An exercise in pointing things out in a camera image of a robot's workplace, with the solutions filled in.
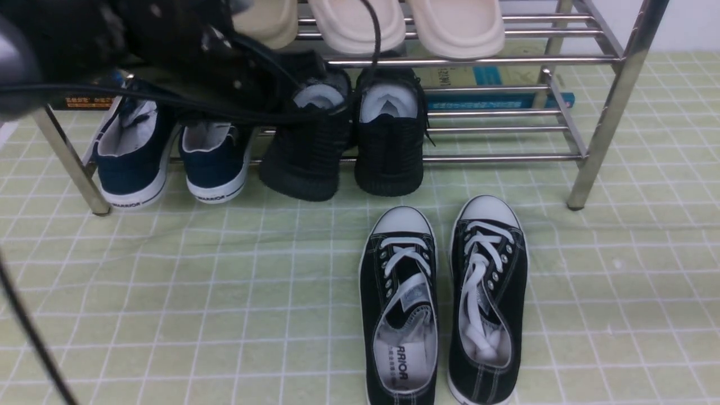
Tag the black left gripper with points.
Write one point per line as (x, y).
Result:
(190, 49)

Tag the black knit sneaker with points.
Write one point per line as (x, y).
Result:
(390, 124)
(303, 160)

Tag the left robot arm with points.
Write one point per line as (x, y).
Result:
(52, 48)

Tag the right navy canvas sneaker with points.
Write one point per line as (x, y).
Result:
(216, 159)

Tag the navy canvas sneaker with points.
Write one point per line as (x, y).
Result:
(216, 159)
(132, 152)

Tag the left navy canvas sneaker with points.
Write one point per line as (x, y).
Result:
(132, 152)

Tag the black orange book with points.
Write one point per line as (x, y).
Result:
(84, 101)

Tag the cream slipper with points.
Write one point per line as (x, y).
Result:
(346, 26)
(459, 30)

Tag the green checkered cloth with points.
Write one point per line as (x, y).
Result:
(256, 301)

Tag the cream slipper far right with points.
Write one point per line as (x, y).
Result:
(459, 30)

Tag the left black canvas sneaker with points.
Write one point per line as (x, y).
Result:
(397, 284)

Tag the black canvas sneaker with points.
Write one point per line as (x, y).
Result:
(397, 284)
(489, 264)

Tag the right black canvas sneaker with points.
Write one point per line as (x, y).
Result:
(489, 264)

